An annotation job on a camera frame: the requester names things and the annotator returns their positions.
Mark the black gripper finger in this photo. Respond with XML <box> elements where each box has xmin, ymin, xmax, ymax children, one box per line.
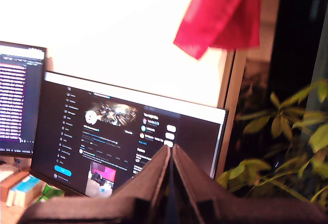
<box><xmin>112</xmin><ymin>145</ymin><xmax>171</xmax><ymax>224</ymax></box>
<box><xmin>172</xmin><ymin>144</ymin><xmax>235</xmax><ymax>224</ymax></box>

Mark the white and blue box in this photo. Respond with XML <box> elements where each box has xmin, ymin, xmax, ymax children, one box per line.
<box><xmin>22</xmin><ymin>175</ymin><xmax>43</xmax><ymax>199</ymax></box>
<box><xmin>12</xmin><ymin>179</ymin><xmax>31</xmax><ymax>207</ymax></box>
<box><xmin>5</xmin><ymin>182</ymin><xmax>20</xmax><ymax>208</ymax></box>

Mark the brown cardboard box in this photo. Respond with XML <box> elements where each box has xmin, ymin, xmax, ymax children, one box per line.
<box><xmin>0</xmin><ymin>169</ymin><xmax>31</xmax><ymax>201</ymax></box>

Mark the green leafy houseplant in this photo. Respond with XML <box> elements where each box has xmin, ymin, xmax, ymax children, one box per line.
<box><xmin>215</xmin><ymin>77</ymin><xmax>328</xmax><ymax>205</ymax></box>

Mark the black Huawei monitor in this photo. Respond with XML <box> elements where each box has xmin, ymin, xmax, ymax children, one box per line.
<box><xmin>30</xmin><ymin>70</ymin><xmax>230</xmax><ymax>199</ymax></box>

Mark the green Jenkki gum bag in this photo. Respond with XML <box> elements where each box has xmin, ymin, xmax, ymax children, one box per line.
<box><xmin>34</xmin><ymin>184</ymin><xmax>65</xmax><ymax>204</ymax></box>

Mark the black monitor with purple terminal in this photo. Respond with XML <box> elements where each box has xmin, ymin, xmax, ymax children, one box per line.
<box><xmin>0</xmin><ymin>40</ymin><xmax>48</xmax><ymax>157</ymax></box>

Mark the red cloth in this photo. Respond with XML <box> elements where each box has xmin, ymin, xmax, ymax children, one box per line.
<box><xmin>173</xmin><ymin>0</ymin><xmax>264</xmax><ymax>60</ymax></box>

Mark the beige window frame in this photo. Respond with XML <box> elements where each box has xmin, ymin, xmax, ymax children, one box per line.
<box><xmin>215</xmin><ymin>49</ymin><xmax>248</xmax><ymax>180</ymax></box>

